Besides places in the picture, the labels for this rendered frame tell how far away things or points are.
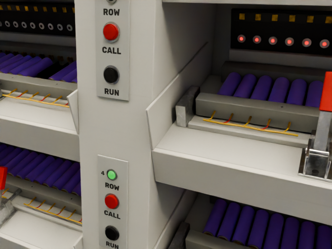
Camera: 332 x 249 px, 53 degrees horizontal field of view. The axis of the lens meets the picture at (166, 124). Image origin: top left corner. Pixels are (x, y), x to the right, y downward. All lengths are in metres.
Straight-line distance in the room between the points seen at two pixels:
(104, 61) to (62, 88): 0.12
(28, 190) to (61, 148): 0.18
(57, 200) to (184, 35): 0.33
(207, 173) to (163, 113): 0.08
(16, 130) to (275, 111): 0.32
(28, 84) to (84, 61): 0.15
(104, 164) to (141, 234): 0.09
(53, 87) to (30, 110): 0.04
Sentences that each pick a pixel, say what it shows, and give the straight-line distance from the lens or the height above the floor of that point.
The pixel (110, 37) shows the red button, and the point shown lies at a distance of 0.35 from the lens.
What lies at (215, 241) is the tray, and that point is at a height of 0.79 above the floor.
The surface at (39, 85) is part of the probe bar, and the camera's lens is 0.49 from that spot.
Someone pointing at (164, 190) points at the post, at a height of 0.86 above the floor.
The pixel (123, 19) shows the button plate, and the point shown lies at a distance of 0.34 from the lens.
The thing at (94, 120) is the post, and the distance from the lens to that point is 0.38.
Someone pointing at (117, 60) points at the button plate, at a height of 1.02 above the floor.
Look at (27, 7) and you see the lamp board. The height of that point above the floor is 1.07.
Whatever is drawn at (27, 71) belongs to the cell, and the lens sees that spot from 0.56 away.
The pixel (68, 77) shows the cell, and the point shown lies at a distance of 0.51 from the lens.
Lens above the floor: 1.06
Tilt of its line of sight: 17 degrees down
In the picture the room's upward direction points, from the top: 3 degrees clockwise
